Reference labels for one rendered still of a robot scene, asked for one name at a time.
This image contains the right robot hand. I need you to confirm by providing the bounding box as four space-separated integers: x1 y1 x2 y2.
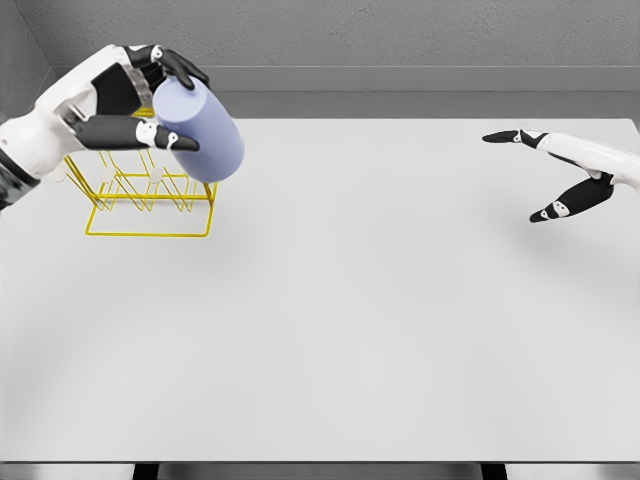
481 128 640 225

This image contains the lavender blue cup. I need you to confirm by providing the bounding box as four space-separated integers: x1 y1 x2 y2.
151 75 246 183

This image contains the yellow wire cup holder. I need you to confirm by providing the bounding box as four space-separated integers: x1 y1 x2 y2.
63 105 220 238

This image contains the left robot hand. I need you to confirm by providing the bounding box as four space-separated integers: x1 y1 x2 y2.
30 44 211 153

